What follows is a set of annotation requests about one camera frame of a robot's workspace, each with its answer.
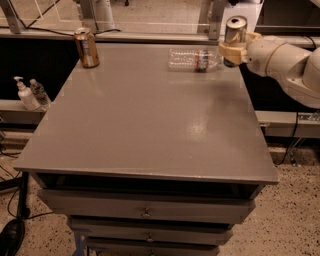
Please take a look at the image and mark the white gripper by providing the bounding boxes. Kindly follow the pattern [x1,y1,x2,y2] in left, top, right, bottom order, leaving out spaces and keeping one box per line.
[219,31,286,77]

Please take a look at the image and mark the grey drawer cabinet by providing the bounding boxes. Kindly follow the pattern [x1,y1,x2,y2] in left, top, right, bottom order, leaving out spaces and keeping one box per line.
[13,43,280,256]

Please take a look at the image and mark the Red Bull can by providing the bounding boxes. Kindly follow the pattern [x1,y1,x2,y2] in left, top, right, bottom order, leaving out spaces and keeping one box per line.
[222,15,248,69]

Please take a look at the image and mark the clear plastic water bottle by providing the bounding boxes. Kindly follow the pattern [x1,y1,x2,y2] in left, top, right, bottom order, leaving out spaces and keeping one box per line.
[168,49,222,73]

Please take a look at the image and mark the top grey drawer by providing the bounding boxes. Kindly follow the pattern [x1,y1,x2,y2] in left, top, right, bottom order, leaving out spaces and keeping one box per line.
[38,189,255,224]

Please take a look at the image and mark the middle grey drawer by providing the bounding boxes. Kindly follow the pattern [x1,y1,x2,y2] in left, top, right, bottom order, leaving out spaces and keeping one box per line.
[68,218,233,245]

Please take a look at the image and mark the white cylinder post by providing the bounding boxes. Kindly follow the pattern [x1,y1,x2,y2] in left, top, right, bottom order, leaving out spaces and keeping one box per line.
[91,0,115,32]

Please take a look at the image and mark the bottom grey drawer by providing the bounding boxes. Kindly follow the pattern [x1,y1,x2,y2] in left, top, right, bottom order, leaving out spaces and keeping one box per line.
[87,238,220,256]

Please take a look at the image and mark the grey metal frame rail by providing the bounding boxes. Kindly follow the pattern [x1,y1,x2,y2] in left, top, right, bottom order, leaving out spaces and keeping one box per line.
[0,0,320,49]

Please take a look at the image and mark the black chair base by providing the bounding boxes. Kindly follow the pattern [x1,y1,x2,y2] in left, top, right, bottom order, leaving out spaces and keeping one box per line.
[0,173,30,256]

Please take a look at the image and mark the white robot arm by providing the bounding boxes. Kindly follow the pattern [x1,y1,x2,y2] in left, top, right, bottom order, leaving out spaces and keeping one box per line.
[219,32,320,109]

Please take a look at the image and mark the brown soda can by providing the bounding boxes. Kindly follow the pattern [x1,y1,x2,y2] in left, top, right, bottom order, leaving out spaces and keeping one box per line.
[74,28,100,68]

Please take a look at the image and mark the white pump dispenser bottle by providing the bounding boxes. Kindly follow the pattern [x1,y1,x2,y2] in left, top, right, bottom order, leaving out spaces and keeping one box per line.
[14,76,40,111]

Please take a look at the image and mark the small clear bottle on shelf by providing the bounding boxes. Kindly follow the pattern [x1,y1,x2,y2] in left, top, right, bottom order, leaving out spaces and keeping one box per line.
[30,79,51,109]

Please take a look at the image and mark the black cable on floor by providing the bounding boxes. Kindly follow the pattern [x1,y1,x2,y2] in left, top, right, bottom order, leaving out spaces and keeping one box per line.
[0,146,54,221]

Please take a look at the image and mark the grey drawer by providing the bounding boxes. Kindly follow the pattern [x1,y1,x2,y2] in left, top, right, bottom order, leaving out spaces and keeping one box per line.
[68,218,233,245]
[38,189,255,224]
[87,238,220,256]

